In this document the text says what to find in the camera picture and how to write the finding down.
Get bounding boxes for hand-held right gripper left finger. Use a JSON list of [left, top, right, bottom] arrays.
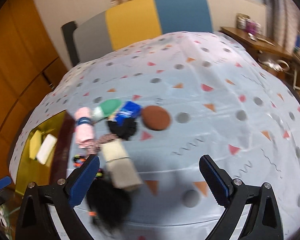
[[15, 155, 100, 240]]

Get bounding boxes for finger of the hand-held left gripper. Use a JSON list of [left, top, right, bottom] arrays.
[[0, 176, 12, 193]]

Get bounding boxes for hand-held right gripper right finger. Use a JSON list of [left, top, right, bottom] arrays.
[[199, 155, 284, 240]]

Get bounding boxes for gold metal box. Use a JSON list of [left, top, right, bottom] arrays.
[[15, 110, 75, 198]]

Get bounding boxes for small white sponge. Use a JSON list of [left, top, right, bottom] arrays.
[[100, 139, 143, 193]]

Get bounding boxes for brown scrunchie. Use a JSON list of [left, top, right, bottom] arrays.
[[86, 133, 119, 155]]

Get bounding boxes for pink towel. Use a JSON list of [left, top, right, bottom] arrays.
[[74, 107, 95, 148]]

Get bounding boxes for black scrunchie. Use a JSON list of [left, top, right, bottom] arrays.
[[106, 117, 140, 140]]

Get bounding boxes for green silicone bottle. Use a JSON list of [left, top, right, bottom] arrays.
[[91, 99, 123, 123]]

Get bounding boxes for yellow sponge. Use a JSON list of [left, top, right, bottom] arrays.
[[29, 129, 49, 160]]

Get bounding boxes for blue tissue pack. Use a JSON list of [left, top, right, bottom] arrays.
[[114, 101, 142, 127]]

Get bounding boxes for brown makeup puff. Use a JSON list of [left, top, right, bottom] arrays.
[[142, 105, 171, 132]]

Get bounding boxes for printed white tablecloth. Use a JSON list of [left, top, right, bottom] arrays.
[[9, 31, 300, 240]]

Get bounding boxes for wooden wardrobe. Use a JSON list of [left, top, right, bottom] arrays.
[[0, 0, 68, 180]]

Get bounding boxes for white round object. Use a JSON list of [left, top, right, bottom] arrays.
[[259, 55, 290, 72]]

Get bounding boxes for black padded panel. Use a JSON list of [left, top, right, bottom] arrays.
[[61, 21, 80, 68]]

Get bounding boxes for wooden desk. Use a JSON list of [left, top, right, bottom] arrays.
[[220, 26, 300, 90]]

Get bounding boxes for purple box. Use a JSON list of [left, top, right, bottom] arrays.
[[245, 21, 262, 35]]

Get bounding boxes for beige box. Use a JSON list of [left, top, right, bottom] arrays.
[[236, 14, 250, 28]]

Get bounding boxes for grey yellow blue headboard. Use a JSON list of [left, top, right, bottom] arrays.
[[72, 0, 214, 64]]

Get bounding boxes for patterned window curtain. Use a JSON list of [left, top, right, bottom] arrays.
[[264, 0, 300, 53]]

